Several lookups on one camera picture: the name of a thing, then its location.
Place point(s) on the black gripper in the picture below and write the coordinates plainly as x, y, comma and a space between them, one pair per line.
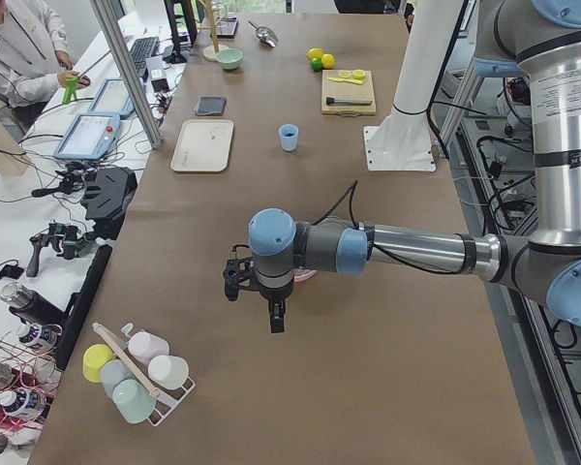
274, 295

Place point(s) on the white cup on rack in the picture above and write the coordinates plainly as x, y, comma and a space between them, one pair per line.
170, 372

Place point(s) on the pink cup on rack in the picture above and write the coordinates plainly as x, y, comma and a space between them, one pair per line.
143, 346

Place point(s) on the white cup drying rack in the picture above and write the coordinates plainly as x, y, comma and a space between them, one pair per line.
167, 400

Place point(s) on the mint cup on rack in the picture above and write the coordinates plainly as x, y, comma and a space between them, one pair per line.
133, 401

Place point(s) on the light blue plastic cup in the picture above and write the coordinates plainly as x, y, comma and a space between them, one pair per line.
288, 135

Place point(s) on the grey cup on rack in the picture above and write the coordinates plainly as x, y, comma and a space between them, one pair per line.
112, 374

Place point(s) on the yellow cup on rack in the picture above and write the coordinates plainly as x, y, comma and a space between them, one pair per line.
94, 359

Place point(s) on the wooden cup tree stand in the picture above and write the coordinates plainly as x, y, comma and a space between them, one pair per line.
210, 52

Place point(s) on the steel ice scoop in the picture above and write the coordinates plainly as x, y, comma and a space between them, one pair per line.
265, 34

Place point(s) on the pink bowl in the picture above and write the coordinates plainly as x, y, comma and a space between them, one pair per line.
301, 275

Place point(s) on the cream rabbit tray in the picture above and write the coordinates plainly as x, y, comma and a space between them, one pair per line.
203, 145

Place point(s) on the steel muddler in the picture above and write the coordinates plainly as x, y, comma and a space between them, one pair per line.
332, 101

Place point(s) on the grey folded cloth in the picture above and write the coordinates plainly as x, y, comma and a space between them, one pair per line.
210, 106

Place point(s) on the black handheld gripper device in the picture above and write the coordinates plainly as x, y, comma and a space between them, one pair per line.
64, 240

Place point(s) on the wooden cutting board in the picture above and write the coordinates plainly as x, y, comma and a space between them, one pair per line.
347, 90

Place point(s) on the yellow plastic knife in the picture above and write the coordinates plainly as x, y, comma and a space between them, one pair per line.
346, 80

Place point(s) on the green lime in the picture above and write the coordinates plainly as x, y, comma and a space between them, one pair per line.
316, 64

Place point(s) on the yellow lemon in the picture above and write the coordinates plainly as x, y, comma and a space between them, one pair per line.
315, 53
328, 61

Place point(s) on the mint green bowl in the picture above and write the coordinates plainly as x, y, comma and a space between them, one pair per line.
230, 58

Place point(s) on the blue teach pendant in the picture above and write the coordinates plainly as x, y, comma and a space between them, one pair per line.
89, 137
113, 97

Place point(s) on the black framed mirror tray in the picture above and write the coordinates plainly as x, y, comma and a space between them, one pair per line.
226, 28

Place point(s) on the black keyboard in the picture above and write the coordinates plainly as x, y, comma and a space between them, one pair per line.
140, 51

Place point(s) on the seated person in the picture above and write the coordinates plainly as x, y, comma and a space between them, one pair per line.
34, 58

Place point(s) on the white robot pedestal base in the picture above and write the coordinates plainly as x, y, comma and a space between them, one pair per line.
402, 142

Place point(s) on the aluminium frame post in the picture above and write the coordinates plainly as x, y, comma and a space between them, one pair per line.
122, 58

